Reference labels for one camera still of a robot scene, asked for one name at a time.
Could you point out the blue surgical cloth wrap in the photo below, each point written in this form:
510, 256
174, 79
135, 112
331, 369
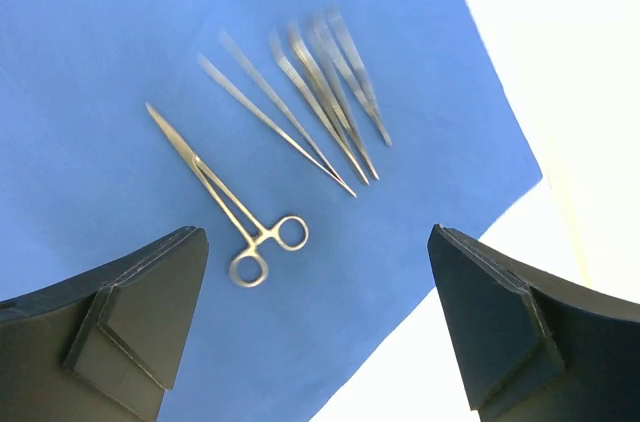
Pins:
348, 328

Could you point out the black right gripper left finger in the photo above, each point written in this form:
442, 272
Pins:
104, 345

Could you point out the steel ring-handled forceps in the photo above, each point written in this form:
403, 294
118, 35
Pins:
219, 191

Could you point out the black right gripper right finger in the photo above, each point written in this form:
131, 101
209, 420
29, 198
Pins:
532, 346

